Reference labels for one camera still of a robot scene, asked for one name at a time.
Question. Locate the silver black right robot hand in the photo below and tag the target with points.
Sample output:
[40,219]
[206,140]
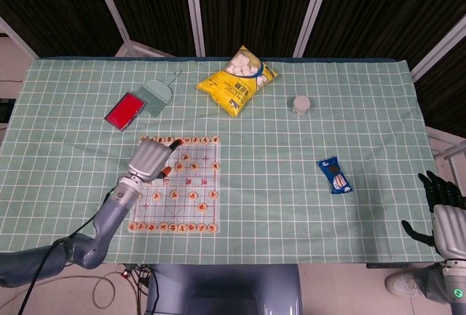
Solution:
[449,227]

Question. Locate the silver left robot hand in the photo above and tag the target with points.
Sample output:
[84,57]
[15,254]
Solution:
[149,158]

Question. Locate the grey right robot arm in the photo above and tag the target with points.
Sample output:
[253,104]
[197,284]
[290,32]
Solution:
[457,293]

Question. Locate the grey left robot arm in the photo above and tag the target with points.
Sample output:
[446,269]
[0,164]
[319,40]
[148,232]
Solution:
[109,217]

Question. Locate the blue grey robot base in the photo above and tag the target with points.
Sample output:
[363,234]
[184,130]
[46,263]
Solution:
[225,286]

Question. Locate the cream piece dark elephant print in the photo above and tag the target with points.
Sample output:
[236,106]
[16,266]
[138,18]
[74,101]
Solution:
[161,138]
[196,140]

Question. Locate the cream piece dark advisor print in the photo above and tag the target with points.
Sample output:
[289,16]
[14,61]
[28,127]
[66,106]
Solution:
[187,140]
[169,140]

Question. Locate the round wooden xiangqi piece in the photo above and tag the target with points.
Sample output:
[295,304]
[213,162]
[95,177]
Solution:
[185,156]

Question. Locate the cream piece red soldier print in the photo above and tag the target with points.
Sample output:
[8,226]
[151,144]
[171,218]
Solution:
[192,195]
[157,195]
[174,194]
[213,194]

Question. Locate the clear plastic chess board sheet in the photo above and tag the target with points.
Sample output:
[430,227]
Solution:
[174,213]

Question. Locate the cream piece red horse print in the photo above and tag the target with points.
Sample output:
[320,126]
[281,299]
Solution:
[142,226]
[201,227]

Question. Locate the cream piece red elephant print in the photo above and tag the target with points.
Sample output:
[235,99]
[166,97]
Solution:
[191,227]
[151,227]

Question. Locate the cream piece red advisor print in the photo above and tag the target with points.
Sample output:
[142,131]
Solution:
[181,227]
[162,226]

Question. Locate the cream piece red chariot print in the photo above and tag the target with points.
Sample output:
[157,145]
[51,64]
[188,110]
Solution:
[212,227]
[132,226]

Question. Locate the wooden chess piece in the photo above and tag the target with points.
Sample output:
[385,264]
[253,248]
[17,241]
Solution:
[202,206]

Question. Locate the cream piece red general print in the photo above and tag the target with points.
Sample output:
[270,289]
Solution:
[172,227]

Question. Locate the red ink pad black case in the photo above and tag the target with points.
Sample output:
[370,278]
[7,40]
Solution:
[123,111]

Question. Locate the grey trouser leg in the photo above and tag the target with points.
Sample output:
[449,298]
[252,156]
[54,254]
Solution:
[431,282]

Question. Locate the green small brush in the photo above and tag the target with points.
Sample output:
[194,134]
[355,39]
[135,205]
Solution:
[158,93]

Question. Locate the white sneaker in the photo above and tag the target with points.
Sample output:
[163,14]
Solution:
[400,285]

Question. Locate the white metal rack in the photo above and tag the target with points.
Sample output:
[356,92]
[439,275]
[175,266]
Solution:
[449,149]

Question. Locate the yellow marshmallow bag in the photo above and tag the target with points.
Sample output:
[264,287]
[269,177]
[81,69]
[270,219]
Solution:
[233,89]

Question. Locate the blue Oreo cookie packet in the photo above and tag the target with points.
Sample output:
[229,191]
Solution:
[335,176]

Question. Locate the green checked tablecloth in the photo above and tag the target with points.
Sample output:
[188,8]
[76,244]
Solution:
[273,184]

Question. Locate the black folding screen panel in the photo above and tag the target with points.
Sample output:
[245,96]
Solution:
[54,2]
[153,2]
[382,9]
[251,2]
[448,89]

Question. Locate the black floor device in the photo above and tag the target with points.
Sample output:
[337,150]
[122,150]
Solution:
[6,110]

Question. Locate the small white jar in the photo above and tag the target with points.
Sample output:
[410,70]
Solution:
[301,105]

